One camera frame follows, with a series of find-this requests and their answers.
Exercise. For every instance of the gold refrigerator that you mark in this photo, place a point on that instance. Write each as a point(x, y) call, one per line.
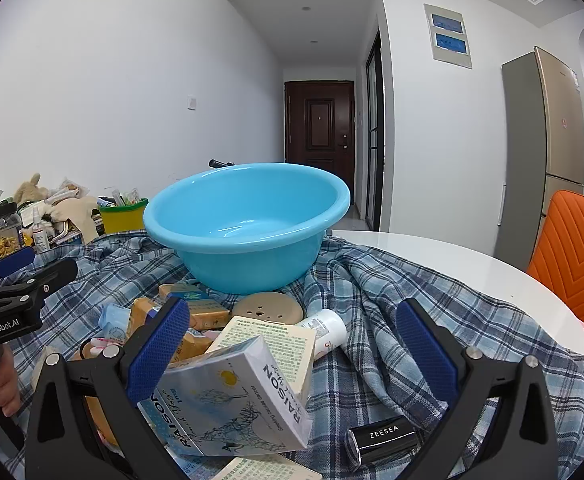
point(532, 160)

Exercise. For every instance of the white spray bottle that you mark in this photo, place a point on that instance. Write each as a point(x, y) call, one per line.
point(40, 237)

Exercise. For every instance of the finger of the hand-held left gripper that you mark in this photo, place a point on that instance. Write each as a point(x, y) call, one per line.
point(52, 275)
point(14, 262)

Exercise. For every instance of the dark brown door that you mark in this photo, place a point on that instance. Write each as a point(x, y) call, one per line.
point(319, 125)

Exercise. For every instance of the grey wall panel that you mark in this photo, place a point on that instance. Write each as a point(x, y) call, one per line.
point(447, 35)

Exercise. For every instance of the yellow sponge block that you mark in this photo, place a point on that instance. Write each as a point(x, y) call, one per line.
point(267, 469)

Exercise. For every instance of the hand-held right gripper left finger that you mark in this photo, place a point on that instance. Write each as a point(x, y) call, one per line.
point(157, 350)

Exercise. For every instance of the white illustrated cigarette box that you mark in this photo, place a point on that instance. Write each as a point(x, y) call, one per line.
point(232, 400)

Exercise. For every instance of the gold cigarette carton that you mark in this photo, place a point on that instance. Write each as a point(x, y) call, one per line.
point(144, 312)

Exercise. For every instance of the blue plastic basin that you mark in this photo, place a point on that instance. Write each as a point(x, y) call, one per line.
point(247, 240)

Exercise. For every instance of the clear jar of yellow snacks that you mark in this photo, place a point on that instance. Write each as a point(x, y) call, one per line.
point(4, 240)

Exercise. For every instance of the beige plush toy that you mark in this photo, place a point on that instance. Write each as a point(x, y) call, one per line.
point(29, 190)
point(79, 215)

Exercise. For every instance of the round beige disc with holes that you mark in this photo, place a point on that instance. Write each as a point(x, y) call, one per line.
point(272, 305)

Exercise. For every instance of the yellow bin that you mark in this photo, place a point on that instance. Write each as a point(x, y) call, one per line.
point(122, 217)

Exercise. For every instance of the black lipstick box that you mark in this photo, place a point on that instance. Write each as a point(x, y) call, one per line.
point(382, 440)

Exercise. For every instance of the black bicycle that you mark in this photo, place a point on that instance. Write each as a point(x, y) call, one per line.
point(217, 163)

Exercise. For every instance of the blue tissue pack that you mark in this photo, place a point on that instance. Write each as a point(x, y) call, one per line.
point(114, 320)

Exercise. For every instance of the long gold and blue box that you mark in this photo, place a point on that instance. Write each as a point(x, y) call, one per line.
point(207, 315)

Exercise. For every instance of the white tube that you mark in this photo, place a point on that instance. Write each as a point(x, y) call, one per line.
point(329, 327)

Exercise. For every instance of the blue plaid cloth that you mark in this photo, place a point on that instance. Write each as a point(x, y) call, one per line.
point(372, 310)

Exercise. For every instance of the orange chair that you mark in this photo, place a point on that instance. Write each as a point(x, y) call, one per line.
point(577, 260)

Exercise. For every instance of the black framed glass door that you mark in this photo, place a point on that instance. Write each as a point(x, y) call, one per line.
point(374, 160)

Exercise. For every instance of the brown wooden board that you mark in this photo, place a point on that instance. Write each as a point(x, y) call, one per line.
point(97, 415)

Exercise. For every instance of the cream box with printed text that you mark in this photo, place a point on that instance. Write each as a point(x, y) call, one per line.
point(272, 335)

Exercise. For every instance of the white wall switch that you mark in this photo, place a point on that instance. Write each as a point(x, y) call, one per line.
point(192, 102)

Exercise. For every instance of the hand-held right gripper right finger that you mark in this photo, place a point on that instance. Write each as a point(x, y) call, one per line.
point(427, 350)

